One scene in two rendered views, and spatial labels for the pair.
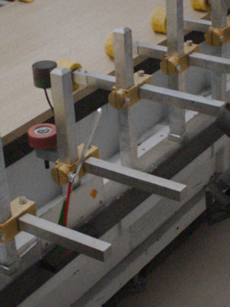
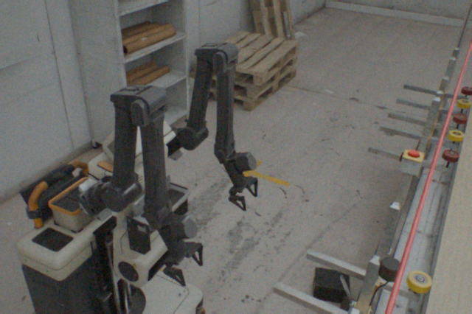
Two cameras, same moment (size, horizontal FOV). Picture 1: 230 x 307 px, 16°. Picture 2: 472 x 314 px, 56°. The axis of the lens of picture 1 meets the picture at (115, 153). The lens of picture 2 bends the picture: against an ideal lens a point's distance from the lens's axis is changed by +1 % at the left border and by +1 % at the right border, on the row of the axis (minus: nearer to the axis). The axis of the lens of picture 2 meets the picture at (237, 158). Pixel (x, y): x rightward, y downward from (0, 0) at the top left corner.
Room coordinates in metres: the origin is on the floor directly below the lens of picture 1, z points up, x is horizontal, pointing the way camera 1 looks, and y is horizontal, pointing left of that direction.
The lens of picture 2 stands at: (2.67, -0.51, 2.10)
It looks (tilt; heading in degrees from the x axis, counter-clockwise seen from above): 32 degrees down; 170
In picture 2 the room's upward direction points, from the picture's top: 2 degrees clockwise
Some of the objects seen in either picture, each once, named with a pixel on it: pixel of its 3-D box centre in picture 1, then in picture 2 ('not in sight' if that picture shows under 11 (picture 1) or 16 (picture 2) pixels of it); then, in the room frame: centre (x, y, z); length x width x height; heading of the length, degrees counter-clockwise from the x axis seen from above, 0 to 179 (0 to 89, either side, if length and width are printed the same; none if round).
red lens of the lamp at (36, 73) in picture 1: (44, 69); (391, 266); (1.78, 0.15, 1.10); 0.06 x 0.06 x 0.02
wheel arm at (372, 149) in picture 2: not in sight; (407, 159); (0.76, 0.81, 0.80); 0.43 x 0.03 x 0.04; 53
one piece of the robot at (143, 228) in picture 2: not in sight; (156, 211); (1.30, -0.57, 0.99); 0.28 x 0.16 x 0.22; 144
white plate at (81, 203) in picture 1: (73, 209); not in sight; (1.71, 0.11, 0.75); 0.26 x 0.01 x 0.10; 143
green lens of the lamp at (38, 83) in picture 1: (45, 79); (389, 272); (1.78, 0.15, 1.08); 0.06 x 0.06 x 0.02
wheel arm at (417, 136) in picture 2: not in sight; (417, 136); (0.56, 0.96, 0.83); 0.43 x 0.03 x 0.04; 53
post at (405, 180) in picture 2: not in sight; (396, 214); (1.34, 0.42, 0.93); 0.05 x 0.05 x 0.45; 53
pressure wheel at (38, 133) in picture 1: (45, 148); not in sight; (1.85, 0.18, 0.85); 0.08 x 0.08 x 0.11
